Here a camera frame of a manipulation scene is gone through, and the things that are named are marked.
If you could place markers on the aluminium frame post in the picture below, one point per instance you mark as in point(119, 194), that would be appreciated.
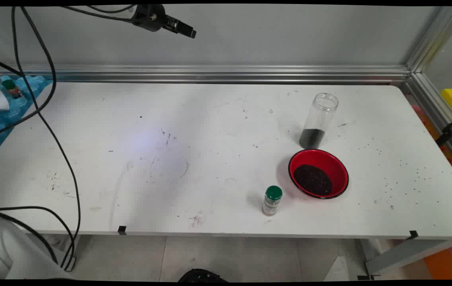
point(436, 35)

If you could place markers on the black seeds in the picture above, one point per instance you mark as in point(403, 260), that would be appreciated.
point(312, 138)
point(312, 179)

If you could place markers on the long aluminium frame rail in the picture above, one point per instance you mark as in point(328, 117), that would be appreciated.
point(210, 73)

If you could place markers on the small bottle green cap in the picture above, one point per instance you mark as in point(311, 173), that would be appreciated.
point(11, 88)

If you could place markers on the short aluminium frame rail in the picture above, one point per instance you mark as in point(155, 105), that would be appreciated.
point(436, 107)

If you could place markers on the clear plastic jar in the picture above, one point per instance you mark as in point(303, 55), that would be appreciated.
point(321, 115)

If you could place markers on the spice bottle green lid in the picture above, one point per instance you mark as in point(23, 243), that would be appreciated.
point(272, 200)

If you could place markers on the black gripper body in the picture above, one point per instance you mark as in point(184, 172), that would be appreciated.
point(146, 18)

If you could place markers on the white table leg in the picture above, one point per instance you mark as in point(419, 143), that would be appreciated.
point(408, 252)

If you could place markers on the orange box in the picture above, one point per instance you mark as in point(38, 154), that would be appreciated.
point(448, 260)

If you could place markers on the black floor object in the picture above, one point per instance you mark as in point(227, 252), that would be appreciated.
point(202, 275)

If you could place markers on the black tape marker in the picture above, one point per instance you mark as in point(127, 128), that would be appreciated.
point(412, 235)
point(122, 230)

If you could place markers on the red bowl black rim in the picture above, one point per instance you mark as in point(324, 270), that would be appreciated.
point(317, 158)

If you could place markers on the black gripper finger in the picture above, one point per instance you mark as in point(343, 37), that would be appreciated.
point(182, 26)
point(178, 30)

